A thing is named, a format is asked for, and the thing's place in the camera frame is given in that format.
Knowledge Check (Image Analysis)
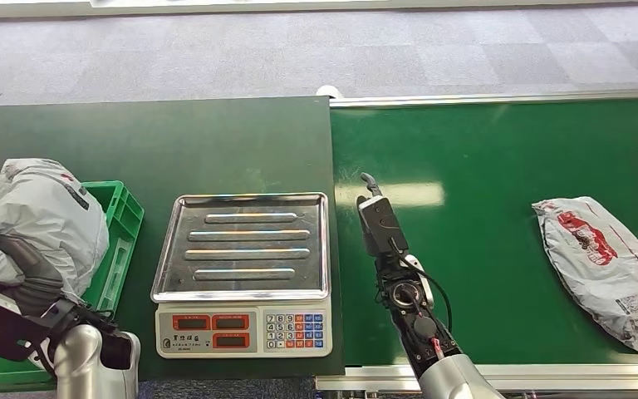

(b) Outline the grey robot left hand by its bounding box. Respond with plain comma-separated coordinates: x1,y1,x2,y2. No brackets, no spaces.
0,235,65,318

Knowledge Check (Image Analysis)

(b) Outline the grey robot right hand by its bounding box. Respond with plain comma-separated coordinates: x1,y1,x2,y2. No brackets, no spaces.
359,172,382,200

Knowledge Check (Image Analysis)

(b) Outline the green conveyor belt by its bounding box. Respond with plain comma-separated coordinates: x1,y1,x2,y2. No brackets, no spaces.
330,97,638,367

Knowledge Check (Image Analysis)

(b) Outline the grey red-printed courier package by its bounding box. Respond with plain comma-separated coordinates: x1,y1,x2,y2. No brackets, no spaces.
532,196,638,355

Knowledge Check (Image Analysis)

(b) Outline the green plastic crate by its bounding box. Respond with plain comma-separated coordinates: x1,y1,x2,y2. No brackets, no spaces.
0,180,145,389

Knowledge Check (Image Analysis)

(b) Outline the steel weighing tray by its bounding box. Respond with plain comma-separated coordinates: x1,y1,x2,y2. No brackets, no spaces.
150,192,331,304

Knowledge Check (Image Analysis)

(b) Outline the white electronic scale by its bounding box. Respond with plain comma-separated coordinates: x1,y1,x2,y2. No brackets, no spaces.
150,192,334,360

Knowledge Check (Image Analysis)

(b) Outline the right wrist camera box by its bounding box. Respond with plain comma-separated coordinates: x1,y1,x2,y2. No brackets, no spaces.
356,195,410,259

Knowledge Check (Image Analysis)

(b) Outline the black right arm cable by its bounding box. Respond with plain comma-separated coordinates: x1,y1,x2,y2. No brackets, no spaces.
387,236,454,333

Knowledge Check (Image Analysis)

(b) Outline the aluminium conveyor side rail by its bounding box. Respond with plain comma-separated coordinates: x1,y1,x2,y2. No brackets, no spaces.
330,86,638,109
316,363,638,394

